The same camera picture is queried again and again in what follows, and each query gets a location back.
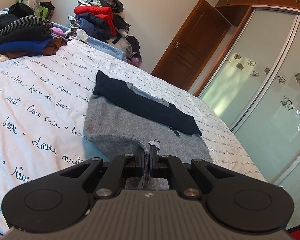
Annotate grey knit sweater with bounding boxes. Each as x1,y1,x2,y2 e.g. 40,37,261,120
84,71,212,190

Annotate pile of dark folded clothes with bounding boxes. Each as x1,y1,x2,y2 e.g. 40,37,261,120
0,2,67,61

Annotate red and navy clothes heap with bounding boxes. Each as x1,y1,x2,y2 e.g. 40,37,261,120
68,0,142,67

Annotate frosted glass sliding wardrobe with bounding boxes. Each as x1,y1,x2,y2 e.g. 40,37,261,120
198,0,300,227

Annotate green plastic chair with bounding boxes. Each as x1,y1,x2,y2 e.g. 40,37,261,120
18,0,53,20

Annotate light blue knit blanket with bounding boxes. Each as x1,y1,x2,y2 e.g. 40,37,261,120
52,22,127,62

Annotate pink purple garment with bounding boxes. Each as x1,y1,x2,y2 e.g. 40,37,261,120
51,27,66,37

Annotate brown wooden door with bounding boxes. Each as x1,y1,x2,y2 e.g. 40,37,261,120
152,0,231,90

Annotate white bedspread with blue script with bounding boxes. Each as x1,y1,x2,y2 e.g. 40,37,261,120
0,40,263,236

